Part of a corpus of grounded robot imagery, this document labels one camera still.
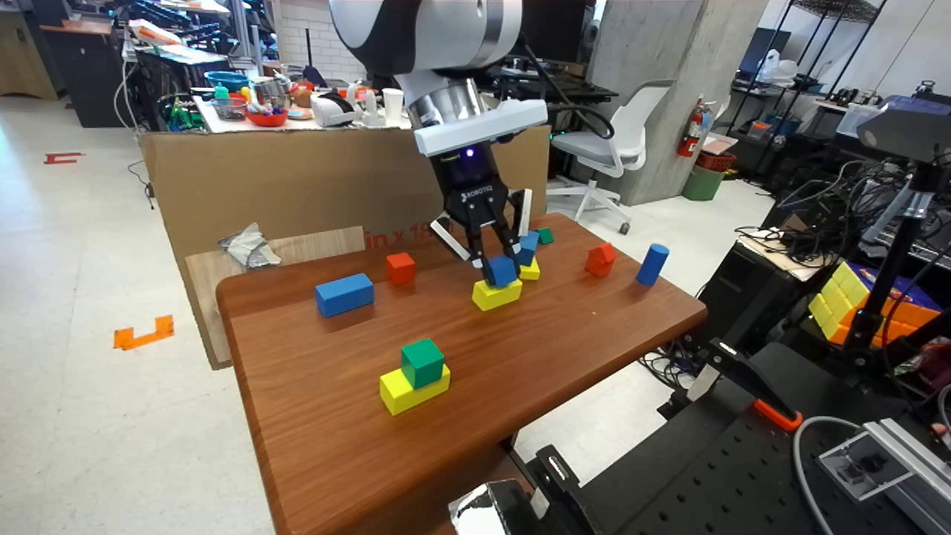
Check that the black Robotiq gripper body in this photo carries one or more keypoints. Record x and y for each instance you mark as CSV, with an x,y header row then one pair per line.
x,y
475,183

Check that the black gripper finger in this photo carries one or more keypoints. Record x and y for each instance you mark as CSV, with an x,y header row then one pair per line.
x,y
478,242
506,232

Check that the blue wooden cube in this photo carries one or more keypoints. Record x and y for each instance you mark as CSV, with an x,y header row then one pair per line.
x,y
500,272

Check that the Franka robot arm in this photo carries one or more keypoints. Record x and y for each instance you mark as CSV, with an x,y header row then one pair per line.
x,y
448,31

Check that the small green wooden block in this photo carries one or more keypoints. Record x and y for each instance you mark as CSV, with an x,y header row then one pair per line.
x,y
546,236

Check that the small yellow wooden block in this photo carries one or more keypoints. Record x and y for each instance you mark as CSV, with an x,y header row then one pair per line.
x,y
533,272

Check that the yellow rectangular wooden block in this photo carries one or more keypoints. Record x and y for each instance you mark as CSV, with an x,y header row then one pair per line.
x,y
494,296

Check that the long blue rectangular block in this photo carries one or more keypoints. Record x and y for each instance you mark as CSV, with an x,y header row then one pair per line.
x,y
346,296

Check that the yellow stepped wooden block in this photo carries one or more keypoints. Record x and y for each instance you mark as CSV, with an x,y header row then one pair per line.
x,y
398,397

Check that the yellow foam block stack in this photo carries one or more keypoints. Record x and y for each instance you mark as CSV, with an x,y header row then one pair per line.
x,y
838,297

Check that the grey gripper side plate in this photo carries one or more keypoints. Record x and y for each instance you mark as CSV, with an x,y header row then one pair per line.
x,y
525,211

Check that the orange wooden cube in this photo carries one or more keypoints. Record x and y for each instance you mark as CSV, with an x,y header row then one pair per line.
x,y
600,259
401,269

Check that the green wooden cube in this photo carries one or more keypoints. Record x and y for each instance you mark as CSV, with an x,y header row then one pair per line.
x,y
423,364

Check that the blue wooden cylinder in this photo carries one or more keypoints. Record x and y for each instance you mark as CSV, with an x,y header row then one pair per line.
x,y
653,265

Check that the white office chair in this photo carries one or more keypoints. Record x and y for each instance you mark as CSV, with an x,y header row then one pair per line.
x,y
628,135

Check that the large cardboard box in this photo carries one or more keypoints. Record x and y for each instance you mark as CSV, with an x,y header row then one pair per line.
x,y
300,183

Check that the green bin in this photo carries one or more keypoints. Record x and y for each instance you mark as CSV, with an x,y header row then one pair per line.
x,y
704,184

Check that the red fire extinguisher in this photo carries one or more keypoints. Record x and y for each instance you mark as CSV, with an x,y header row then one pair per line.
x,y
692,129

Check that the red bowl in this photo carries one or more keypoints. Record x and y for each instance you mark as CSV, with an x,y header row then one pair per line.
x,y
265,116

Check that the reddish brown box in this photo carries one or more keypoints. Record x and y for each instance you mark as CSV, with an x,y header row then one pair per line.
x,y
716,153

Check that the crumpled grey cloth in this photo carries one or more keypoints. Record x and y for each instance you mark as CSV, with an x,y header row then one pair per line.
x,y
251,245

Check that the dark side cabinet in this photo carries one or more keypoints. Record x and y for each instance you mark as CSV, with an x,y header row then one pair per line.
x,y
763,285

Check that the black perforated breadboard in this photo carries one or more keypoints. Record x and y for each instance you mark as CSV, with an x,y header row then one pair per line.
x,y
716,477

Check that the dark wooden cabinet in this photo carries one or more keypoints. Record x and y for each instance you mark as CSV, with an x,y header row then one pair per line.
x,y
84,68

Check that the orange flat pad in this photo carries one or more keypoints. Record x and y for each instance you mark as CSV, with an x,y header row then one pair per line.
x,y
907,318

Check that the grey box on stand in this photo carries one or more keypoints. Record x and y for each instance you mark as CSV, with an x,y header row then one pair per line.
x,y
907,126

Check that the white box with lens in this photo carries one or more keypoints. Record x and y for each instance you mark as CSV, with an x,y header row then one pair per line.
x,y
866,464

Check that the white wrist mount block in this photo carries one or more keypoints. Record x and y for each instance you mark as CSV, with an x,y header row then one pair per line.
x,y
481,126

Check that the white aluminium rail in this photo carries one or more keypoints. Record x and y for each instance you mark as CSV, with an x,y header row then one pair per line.
x,y
916,471

